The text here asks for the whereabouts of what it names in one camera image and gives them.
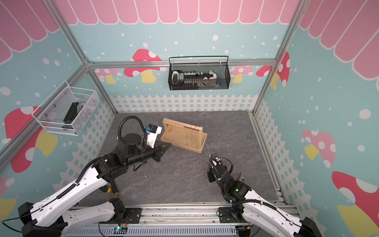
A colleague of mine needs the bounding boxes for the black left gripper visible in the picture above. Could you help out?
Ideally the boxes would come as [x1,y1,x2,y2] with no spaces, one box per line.
[126,141,172,167]

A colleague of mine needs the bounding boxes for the wooden jewelry display stand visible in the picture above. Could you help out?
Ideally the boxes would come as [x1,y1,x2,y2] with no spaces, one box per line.
[161,118,208,154]

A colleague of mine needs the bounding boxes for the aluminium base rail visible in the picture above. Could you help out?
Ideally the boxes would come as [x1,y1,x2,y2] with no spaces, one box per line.
[63,204,300,237]

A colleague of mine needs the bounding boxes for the black wire mesh basket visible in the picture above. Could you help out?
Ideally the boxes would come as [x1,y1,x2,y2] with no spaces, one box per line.
[168,55,231,90]

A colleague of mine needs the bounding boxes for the orange black screwdriver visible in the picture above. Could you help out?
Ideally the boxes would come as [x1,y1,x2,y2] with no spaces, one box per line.
[99,181,119,196]

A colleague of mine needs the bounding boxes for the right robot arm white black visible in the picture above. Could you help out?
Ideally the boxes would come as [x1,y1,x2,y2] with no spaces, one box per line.
[208,157,322,237]

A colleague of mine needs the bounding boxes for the white wire basket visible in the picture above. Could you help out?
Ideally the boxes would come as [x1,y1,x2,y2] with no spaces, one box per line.
[32,81,100,136]

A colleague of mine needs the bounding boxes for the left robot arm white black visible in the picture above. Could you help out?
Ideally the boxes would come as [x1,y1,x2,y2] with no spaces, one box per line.
[18,116,171,237]

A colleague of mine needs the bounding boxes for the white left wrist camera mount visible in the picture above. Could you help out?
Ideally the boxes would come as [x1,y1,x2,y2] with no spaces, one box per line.
[143,124,162,149]

